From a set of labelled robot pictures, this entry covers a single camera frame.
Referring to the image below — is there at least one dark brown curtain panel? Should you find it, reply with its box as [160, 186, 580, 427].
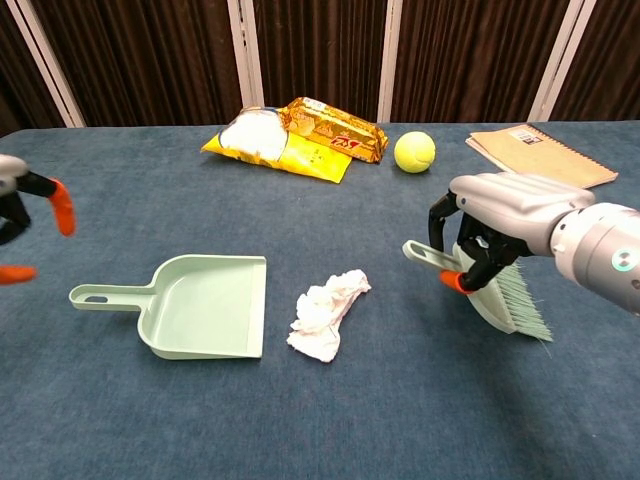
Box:
[0, 0, 66, 139]
[253, 0, 389, 123]
[549, 0, 640, 123]
[391, 0, 571, 124]
[30, 0, 244, 128]

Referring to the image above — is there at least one golden brown biscuit package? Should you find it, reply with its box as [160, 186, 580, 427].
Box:
[277, 96, 390, 165]

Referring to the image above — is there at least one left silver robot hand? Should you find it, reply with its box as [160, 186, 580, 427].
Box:
[0, 153, 77, 287]

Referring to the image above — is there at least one yellow snack bag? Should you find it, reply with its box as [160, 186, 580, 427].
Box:
[200, 105, 354, 185]

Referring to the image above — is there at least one white screen frame post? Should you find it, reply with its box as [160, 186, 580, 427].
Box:
[376, 0, 404, 124]
[527, 0, 599, 123]
[4, 0, 87, 129]
[226, 0, 265, 124]

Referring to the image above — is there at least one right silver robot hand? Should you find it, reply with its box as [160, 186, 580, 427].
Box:
[428, 171, 596, 294]

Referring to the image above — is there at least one white paper tissue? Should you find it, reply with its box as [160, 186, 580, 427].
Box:
[286, 268, 373, 364]

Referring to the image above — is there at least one light green plastic dustpan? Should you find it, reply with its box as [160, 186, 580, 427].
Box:
[68, 254, 268, 361]

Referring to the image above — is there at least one light green hand brush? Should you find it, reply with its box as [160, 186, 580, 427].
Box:
[402, 239, 554, 344]

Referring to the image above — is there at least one kraft spiral notebook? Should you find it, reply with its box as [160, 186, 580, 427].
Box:
[464, 123, 620, 190]

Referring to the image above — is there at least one yellow tennis ball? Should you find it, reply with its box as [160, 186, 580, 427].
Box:
[393, 130, 437, 175]

